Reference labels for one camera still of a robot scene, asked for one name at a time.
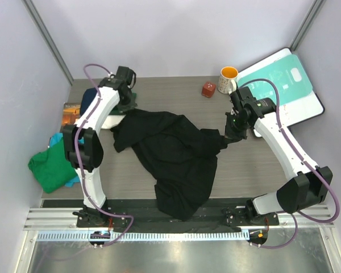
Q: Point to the navy blue folded shirt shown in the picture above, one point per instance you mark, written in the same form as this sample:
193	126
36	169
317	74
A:
87	98

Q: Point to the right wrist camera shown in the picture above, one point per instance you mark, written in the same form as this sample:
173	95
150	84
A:
240	97

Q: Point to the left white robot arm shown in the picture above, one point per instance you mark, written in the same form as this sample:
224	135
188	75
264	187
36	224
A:
83	150

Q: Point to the white mug orange inside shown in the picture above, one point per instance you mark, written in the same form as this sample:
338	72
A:
227	80

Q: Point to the bright green crumpled shirt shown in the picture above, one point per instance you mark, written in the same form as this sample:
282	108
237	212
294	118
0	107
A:
51	169

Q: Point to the turquoise shirt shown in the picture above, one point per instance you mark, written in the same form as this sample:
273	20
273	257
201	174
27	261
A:
53	141

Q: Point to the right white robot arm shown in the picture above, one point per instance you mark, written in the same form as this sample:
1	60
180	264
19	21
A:
307	183

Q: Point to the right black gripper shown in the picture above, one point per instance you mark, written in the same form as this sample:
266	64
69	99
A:
230	133

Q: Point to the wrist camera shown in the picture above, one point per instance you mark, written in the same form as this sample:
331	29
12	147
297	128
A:
240	97
125	74

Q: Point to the white board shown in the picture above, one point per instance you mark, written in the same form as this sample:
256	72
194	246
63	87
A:
297	111

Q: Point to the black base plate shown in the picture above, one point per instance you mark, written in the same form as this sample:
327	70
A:
216	215

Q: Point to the brown picture book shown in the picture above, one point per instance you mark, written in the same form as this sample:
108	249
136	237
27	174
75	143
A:
71	113

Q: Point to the teal folding template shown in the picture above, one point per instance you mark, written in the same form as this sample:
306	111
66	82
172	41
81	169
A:
287	74

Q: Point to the dark green folded shirt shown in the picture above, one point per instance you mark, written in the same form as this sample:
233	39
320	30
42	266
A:
120	109

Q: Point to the black t shirt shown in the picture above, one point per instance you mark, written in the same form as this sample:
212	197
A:
180	157

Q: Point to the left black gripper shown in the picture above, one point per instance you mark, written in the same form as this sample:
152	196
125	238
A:
122	107

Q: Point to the white folded shirt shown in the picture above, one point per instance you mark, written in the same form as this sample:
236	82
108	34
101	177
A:
111	121

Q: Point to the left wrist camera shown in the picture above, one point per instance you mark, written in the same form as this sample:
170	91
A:
125	74

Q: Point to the red cube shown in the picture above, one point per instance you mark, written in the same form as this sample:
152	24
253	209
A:
208	89

